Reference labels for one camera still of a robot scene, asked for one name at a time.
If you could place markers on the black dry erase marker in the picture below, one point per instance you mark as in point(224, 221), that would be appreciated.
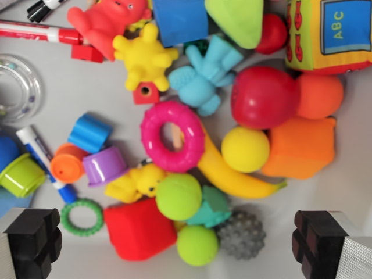
point(39, 12)

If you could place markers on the blue Expo marker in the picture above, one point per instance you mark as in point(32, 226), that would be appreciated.
point(35, 145)

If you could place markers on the orange rubber ball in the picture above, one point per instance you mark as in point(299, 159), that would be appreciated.
point(319, 96)

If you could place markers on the blue soft block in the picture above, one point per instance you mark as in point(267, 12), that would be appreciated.
point(180, 20)

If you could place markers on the ABC fabric cube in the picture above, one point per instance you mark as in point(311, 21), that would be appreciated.
point(334, 32)

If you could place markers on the red soft block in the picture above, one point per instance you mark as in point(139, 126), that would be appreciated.
point(139, 229)

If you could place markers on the yellow plastic banana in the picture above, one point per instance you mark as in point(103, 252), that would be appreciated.
point(229, 177)

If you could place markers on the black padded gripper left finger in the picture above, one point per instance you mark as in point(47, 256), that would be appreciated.
point(26, 241)

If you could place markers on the red wooden cube with hole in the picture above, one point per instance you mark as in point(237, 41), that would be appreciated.
point(146, 93)

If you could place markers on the purple stacking cup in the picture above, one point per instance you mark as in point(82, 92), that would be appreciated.
point(104, 167)

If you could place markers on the blue foam ball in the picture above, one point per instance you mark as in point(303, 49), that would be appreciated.
point(7, 152)

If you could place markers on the plain wooden piece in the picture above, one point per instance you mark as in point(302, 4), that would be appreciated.
point(177, 138)

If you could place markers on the light blue silicone teether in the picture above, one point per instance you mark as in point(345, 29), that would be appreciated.
point(203, 78)

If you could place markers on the grey spiky ball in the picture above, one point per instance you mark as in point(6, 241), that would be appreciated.
point(242, 236)

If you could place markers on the orange soft block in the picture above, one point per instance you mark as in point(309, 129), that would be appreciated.
point(302, 148)

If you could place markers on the yellow ball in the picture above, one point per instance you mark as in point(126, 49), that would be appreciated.
point(245, 149)

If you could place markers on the black padded gripper right finger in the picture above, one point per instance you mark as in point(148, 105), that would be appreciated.
point(322, 244)

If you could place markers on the yellow rubber animal toy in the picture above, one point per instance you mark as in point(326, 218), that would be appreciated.
point(139, 180)

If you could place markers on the green stacking cup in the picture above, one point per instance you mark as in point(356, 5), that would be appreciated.
point(20, 177)

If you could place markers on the small green ball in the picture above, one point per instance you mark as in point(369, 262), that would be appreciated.
point(197, 245)

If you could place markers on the yellow knobbed rubber toy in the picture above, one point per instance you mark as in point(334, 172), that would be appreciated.
point(145, 58)

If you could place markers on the black white striped piece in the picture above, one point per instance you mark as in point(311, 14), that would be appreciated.
point(145, 162)

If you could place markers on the dark green ridged toy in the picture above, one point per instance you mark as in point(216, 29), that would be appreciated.
point(199, 46)

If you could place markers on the orange stacking cup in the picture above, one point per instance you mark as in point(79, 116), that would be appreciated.
point(65, 170)

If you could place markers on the blue plastic heart block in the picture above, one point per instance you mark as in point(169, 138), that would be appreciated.
point(90, 132)

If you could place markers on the green soft triangle block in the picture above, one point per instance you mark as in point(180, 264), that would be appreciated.
point(235, 20)

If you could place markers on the teal rubber toy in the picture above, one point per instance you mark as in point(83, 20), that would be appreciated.
point(213, 209)

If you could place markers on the large green ball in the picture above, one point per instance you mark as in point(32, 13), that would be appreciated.
point(178, 196)

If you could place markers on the red plastic apple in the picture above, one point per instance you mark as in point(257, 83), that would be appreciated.
point(261, 98)

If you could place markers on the red dry erase marker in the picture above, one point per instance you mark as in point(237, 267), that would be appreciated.
point(29, 31)

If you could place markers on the small red ball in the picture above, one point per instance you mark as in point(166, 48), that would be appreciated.
point(273, 35)

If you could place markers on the red rubber hippo toy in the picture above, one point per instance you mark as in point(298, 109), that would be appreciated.
point(104, 23)

